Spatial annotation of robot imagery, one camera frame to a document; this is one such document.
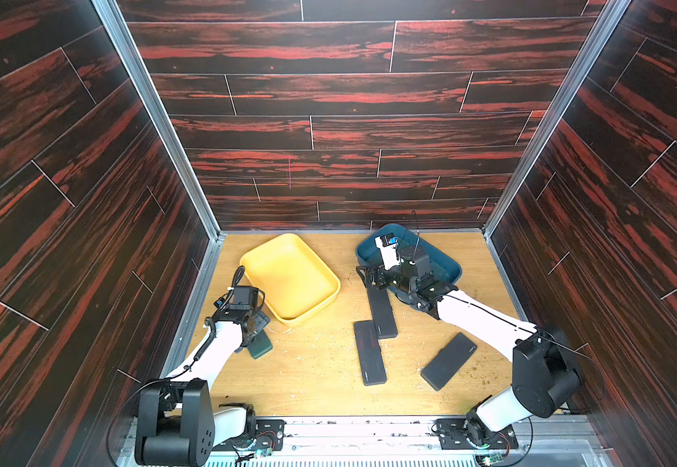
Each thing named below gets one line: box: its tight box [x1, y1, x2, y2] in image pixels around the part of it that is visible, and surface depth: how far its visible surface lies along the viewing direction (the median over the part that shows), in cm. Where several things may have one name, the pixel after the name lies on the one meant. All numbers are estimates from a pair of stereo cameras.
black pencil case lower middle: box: [354, 320, 388, 387], surface depth 88 cm
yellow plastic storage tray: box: [239, 233, 341, 325], surface depth 109 cm
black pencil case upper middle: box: [366, 287, 398, 340], surface depth 98 cm
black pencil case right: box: [420, 331, 478, 392], surface depth 86 cm
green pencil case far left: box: [247, 328, 274, 360], surface depth 90 cm
